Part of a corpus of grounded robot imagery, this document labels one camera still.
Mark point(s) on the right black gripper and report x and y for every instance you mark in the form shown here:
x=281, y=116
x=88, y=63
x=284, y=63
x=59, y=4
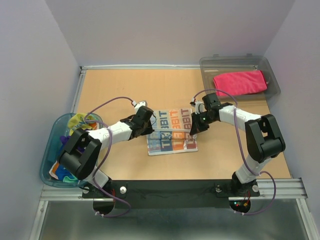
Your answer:
x=197, y=127

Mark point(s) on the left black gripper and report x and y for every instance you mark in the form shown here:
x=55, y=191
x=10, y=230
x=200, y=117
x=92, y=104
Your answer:
x=148, y=130

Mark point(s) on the patterned light blue towel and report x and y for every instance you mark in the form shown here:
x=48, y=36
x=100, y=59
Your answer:
x=171, y=132

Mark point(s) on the pink towel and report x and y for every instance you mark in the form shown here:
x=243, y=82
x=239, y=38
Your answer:
x=240, y=83

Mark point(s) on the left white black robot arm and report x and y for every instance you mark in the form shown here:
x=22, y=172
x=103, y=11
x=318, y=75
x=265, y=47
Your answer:
x=84, y=167

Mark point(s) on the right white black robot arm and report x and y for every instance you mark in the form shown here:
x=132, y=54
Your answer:
x=264, y=140

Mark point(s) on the yellow patterned towel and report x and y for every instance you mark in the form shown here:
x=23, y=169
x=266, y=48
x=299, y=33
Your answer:
x=78, y=122

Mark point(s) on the purple towel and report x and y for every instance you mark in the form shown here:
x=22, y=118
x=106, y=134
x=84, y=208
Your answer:
x=71, y=145

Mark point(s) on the small mint green cloth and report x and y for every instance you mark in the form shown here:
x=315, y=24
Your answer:
x=70, y=179

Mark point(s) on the teal plastic laundry bin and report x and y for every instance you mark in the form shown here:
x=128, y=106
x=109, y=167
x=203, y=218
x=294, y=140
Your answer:
x=51, y=153

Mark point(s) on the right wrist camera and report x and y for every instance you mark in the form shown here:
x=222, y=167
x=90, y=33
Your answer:
x=199, y=106

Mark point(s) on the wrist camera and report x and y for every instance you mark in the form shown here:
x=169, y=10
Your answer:
x=199, y=106
x=139, y=104

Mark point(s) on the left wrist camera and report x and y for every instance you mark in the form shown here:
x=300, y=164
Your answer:
x=139, y=104

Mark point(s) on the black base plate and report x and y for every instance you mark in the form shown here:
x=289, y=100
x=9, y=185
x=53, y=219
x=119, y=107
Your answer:
x=118, y=207

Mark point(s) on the aluminium front rail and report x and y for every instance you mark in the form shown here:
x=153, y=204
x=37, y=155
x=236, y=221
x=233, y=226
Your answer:
x=262, y=188

